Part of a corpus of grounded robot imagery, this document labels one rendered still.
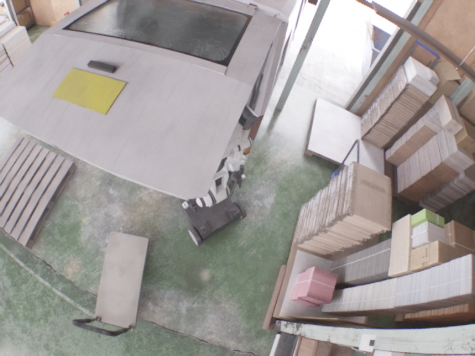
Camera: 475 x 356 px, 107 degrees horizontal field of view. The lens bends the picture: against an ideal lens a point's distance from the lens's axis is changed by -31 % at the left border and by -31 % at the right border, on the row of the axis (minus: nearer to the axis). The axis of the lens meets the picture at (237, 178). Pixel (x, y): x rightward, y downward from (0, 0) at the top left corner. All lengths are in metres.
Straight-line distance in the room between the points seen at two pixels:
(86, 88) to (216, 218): 1.76
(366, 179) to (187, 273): 1.81
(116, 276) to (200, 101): 1.82
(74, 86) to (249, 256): 2.15
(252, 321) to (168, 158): 2.00
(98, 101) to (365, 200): 1.78
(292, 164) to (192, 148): 2.38
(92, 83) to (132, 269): 1.69
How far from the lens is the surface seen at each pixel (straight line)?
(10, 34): 5.17
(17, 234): 3.13
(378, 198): 2.07
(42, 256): 3.02
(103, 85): 1.13
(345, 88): 4.84
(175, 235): 2.60
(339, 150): 3.53
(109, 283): 2.44
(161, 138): 0.93
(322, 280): 2.34
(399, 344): 1.15
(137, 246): 2.42
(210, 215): 2.49
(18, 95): 1.43
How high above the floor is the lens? 2.52
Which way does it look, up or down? 60 degrees down
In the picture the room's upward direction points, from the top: 20 degrees clockwise
